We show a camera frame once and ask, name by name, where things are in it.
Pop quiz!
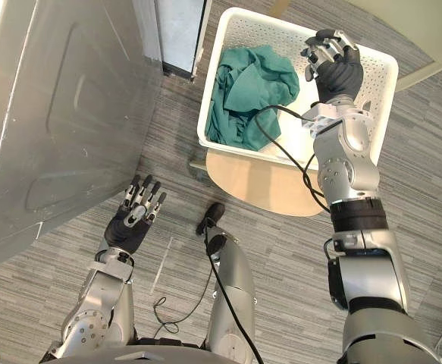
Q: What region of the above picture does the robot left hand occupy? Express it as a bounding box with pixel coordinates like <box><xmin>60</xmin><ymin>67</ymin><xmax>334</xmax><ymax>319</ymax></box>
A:
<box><xmin>104</xmin><ymin>174</ymin><xmax>168</xmax><ymax>254</ymax></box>

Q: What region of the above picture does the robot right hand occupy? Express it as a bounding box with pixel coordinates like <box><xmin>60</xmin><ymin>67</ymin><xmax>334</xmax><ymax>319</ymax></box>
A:
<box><xmin>299</xmin><ymin>29</ymin><xmax>365</xmax><ymax>105</ymax></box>

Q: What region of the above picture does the white perforated laundry basket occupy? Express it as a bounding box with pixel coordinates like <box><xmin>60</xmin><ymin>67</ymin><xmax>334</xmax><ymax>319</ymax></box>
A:
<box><xmin>198</xmin><ymin>7</ymin><xmax>400</xmax><ymax>167</ymax></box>

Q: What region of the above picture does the grey washing machine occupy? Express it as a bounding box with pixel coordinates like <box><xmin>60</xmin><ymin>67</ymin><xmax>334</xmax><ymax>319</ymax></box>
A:
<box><xmin>0</xmin><ymin>0</ymin><xmax>164</xmax><ymax>274</ymax></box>

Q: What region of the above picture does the robot dark foot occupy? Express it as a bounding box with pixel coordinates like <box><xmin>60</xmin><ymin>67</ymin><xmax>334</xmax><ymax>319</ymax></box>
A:
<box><xmin>196</xmin><ymin>202</ymin><xmax>226</xmax><ymax>237</ymax></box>

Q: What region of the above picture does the teal green garment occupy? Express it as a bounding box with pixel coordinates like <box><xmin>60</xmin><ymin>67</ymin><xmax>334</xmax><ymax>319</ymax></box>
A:
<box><xmin>205</xmin><ymin>44</ymin><xmax>301</xmax><ymax>152</ymax></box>

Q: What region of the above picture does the robot silver leg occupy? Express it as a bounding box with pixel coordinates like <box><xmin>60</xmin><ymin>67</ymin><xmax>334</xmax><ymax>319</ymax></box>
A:
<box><xmin>204</xmin><ymin>226</ymin><xmax>258</xmax><ymax>364</ymax></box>

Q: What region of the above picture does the robot grey torso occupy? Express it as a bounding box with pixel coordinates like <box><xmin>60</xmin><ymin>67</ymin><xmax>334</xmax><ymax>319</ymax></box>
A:
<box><xmin>40</xmin><ymin>337</ymin><xmax>267</xmax><ymax>364</ymax></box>

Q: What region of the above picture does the round light wooden stool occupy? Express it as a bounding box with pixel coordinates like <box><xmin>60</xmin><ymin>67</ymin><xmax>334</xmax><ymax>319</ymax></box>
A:
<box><xmin>189</xmin><ymin>149</ymin><xmax>328</xmax><ymax>218</ymax></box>

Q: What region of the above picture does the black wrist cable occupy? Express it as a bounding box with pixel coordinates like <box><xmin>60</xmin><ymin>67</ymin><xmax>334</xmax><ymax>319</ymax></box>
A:
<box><xmin>254</xmin><ymin>105</ymin><xmax>331</xmax><ymax>213</ymax></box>

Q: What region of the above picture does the grey metal door frame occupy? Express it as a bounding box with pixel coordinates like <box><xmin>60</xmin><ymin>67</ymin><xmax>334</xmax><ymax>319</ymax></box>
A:
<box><xmin>142</xmin><ymin>0</ymin><xmax>213</xmax><ymax>79</ymax></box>

